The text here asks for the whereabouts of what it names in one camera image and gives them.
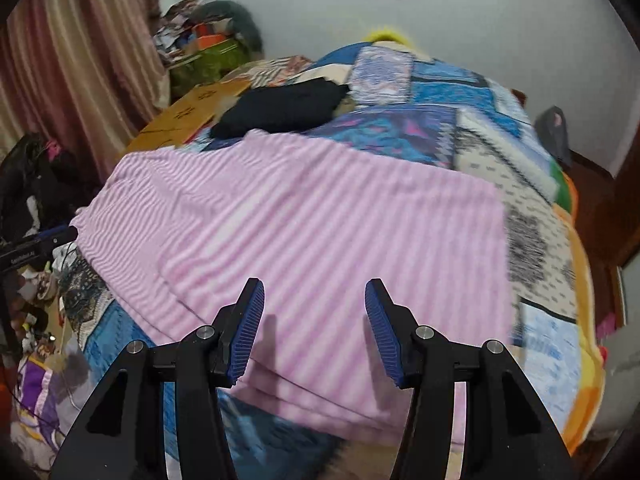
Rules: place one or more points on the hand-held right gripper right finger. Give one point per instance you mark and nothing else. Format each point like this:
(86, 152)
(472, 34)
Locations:
(385, 332)

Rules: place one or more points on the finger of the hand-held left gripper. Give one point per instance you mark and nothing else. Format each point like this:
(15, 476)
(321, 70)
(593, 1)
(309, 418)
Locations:
(57, 236)

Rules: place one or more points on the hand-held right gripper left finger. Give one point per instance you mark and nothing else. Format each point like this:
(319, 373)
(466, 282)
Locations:
(247, 330)

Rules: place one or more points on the pink striped pants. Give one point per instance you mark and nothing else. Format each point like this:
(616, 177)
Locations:
(300, 210)

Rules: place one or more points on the dark hanging clothes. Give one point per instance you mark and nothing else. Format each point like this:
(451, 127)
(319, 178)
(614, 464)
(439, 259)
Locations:
(35, 185)

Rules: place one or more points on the floor clutter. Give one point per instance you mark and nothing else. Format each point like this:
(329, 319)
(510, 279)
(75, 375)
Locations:
(40, 310)

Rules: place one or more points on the striped brown curtain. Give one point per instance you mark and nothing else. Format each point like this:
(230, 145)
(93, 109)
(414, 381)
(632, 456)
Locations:
(75, 60)

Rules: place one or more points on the wooden folding table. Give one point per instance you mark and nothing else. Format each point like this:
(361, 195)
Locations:
(185, 110)

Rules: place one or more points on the green storage box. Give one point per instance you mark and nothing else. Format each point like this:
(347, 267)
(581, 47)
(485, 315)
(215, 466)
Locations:
(205, 67)

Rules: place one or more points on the black folded garment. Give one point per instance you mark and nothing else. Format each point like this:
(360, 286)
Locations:
(285, 105)

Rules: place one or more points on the blue patchwork quilt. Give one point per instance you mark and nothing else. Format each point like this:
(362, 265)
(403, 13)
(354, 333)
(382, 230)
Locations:
(500, 125)

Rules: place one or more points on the pale grey cloth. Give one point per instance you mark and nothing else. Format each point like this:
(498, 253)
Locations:
(620, 385)

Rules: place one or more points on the pile of papers and boxes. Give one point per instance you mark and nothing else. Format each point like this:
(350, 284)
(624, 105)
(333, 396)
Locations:
(175, 25)

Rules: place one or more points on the grey bag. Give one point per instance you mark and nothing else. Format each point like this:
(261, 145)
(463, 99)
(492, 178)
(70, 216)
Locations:
(552, 135)

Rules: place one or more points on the orange striped bedsheet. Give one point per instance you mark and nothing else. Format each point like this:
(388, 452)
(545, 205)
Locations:
(280, 67)

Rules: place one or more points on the yellow curved bed frame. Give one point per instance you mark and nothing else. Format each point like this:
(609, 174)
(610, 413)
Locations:
(387, 35)

